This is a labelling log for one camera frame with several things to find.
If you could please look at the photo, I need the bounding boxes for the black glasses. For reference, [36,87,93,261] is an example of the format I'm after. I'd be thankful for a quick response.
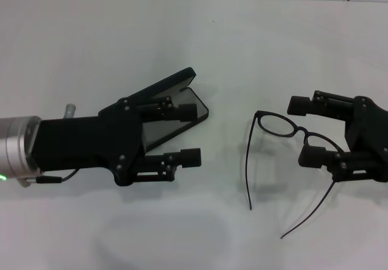
[246,109,346,240]

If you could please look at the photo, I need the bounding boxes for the silver wrist connector stub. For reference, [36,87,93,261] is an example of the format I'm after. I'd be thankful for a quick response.
[64,103,77,120]

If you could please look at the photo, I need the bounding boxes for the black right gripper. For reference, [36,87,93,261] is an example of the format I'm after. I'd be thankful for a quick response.
[286,90,388,183]

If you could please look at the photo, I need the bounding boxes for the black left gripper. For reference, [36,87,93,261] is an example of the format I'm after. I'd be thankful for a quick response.
[31,98,147,188]

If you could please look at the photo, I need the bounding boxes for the black glasses case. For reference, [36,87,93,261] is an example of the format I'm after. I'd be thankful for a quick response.
[119,67,210,156]

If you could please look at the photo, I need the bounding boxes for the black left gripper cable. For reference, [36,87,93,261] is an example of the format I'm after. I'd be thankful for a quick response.
[35,168,80,185]

